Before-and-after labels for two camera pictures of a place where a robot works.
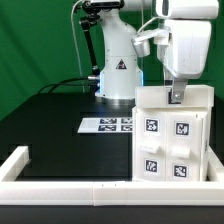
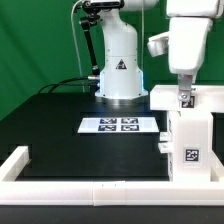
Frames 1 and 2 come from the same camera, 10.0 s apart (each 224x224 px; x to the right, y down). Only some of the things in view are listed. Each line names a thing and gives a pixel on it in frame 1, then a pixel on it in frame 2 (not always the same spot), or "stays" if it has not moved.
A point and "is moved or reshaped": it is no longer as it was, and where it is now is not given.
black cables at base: [60, 84] stays
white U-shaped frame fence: [172, 193] stays
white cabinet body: [170, 143] is moved or reshaped
